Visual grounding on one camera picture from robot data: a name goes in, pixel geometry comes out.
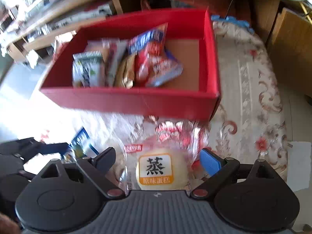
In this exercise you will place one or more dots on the blue foam mat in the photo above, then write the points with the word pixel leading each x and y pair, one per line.
pixel 233 20

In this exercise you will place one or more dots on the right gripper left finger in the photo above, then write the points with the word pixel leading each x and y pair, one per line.
pixel 95 170

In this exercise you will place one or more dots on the wooden tv stand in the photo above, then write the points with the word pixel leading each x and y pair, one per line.
pixel 263 16

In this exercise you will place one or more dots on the steamed cake packet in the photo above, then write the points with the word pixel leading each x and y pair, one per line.
pixel 163 157

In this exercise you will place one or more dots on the green white snack packet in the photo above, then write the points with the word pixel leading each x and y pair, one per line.
pixel 88 70

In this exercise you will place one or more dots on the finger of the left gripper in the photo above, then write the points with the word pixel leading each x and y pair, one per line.
pixel 43 147

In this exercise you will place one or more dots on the red blue snack bag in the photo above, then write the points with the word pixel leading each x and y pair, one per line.
pixel 154 65

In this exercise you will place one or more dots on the wooden side cabinet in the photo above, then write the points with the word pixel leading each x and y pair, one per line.
pixel 289 49

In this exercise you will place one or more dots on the floral patterned mat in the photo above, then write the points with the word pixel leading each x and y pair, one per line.
pixel 249 123

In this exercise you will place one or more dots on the blue snack packet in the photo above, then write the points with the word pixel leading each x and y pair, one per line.
pixel 81 146

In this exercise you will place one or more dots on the brown snack packet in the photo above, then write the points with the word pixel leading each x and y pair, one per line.
pixel 125 74

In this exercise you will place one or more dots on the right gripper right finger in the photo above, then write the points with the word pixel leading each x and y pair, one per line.
pixel 221 172

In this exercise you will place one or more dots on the white red snack packet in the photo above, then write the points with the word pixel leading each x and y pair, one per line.
pixel 112 51

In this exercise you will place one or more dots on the red cardboard box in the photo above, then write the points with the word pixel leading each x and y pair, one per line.
pixel 195 95

